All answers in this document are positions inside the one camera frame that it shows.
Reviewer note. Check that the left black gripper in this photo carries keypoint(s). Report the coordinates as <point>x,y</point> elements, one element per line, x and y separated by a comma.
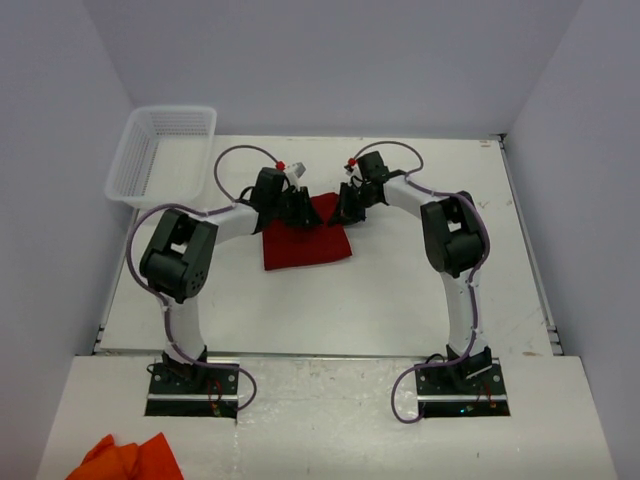
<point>305,214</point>

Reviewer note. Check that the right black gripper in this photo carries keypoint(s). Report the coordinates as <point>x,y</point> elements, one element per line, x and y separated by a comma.
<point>347,215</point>

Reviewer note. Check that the red t shirt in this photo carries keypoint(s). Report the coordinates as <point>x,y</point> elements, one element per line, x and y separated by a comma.
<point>288,247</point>

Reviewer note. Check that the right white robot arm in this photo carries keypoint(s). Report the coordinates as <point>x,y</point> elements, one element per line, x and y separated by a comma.
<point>455,240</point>

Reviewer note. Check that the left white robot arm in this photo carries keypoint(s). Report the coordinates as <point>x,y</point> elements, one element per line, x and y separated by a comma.
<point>176,262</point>

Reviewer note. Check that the white plastic basket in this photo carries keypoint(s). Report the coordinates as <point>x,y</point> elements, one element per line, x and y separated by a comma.
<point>164,156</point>

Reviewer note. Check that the orange cloth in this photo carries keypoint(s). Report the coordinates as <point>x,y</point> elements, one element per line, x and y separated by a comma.
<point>151,460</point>

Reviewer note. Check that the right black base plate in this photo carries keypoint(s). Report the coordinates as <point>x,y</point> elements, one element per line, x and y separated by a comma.
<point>442,393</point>

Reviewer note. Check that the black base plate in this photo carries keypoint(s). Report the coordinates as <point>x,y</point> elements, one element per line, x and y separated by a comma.
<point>211,394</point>
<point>442,393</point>

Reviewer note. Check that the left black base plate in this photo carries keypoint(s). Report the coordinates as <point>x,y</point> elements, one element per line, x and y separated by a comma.
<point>211,394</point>

